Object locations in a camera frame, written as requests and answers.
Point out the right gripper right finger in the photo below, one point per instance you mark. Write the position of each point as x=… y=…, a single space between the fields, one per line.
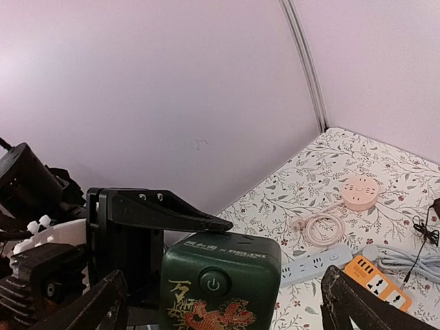
x=345 y=302

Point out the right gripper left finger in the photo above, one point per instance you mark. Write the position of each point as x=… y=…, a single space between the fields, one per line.
x=104 y=306

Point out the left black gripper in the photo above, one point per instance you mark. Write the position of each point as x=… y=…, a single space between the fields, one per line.
x=125 y=231

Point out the orange power strip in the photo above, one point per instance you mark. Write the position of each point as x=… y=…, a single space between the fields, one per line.
x=362 y=271

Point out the dark green cube socket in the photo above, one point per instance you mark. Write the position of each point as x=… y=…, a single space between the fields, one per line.
x=220 y=281

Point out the black power adapter with cable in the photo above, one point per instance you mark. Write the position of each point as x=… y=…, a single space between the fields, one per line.
x=428 y=235

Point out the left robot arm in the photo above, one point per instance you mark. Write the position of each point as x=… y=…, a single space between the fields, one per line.
x=83 y=260

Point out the light blue power strip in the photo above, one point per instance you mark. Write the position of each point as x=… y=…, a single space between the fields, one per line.
x=387 y=258

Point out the pink round power strip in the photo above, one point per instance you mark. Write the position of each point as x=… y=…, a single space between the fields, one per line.
x=358 y=193

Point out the floral table mat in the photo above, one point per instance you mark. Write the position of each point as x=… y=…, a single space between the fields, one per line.
x=310 y=183

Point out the left aluminium frame post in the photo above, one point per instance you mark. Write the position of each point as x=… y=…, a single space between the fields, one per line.
x=307 y=62

